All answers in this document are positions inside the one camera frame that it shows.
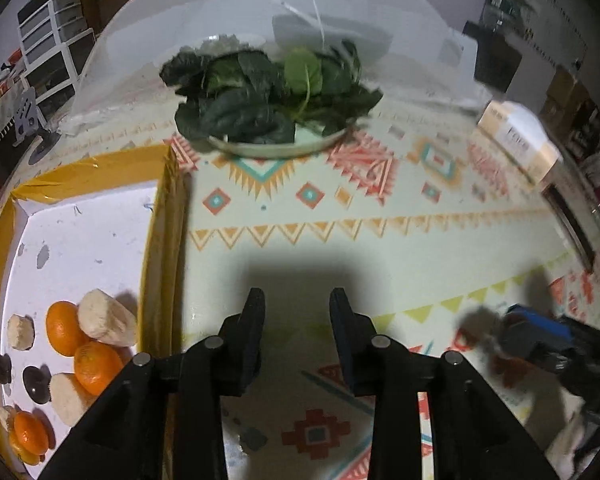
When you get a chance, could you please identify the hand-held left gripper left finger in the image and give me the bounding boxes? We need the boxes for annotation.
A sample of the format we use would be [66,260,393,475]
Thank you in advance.
[40,287,267,480]

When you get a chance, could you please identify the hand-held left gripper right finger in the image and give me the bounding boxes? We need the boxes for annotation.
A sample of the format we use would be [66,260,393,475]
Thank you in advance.
[329,287,556,480]

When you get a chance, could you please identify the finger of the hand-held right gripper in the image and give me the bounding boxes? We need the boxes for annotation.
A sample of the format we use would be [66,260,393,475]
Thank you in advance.
[505,302,576,343]
[500,317,561,371]

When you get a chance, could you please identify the large beige yam chunk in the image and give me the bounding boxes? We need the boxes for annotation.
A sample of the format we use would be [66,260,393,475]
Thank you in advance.
[77,288,138,347]

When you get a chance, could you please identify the medium beige yam chunk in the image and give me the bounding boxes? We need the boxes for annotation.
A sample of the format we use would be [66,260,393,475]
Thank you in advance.
[49,372,98,427]

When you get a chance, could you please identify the white box with yellow rim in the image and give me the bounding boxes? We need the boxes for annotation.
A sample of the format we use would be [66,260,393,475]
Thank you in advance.
[0,144,188,480]

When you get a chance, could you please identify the white oval plate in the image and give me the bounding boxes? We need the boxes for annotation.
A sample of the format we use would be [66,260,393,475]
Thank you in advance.
[205,35,361,158]

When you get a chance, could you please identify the stack of cardboard boxes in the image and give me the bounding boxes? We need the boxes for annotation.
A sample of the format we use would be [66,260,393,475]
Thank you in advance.
[540,67,600,133]

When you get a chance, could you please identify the green spinach leaves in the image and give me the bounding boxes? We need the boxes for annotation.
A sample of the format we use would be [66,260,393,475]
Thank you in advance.
[159,39,383,145]

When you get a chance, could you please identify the black box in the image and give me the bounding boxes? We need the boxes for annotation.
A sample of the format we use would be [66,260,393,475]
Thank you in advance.
[462,20,523,93]

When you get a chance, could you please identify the black stand with white card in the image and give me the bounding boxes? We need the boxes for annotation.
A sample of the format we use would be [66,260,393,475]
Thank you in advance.
[12,85,56,166]

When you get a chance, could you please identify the clear water bottle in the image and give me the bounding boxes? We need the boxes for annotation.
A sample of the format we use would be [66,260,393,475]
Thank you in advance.
[482,0,518,23]

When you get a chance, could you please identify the white mesh food cover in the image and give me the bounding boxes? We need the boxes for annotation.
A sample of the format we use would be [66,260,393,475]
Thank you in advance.
[55,0,496,136]

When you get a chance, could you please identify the side table with cloth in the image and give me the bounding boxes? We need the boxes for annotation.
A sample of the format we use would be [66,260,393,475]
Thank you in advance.
[0,60,36,161]

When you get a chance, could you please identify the plastic drawer unit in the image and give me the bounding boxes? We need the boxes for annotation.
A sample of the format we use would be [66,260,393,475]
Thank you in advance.
[17,0,98,111]

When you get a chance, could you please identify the white wall chart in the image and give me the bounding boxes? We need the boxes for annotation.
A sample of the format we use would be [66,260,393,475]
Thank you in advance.
[510,0,591,71]

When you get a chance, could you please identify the white cord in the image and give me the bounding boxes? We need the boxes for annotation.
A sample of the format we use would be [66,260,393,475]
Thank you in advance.
[301,0,327,52]

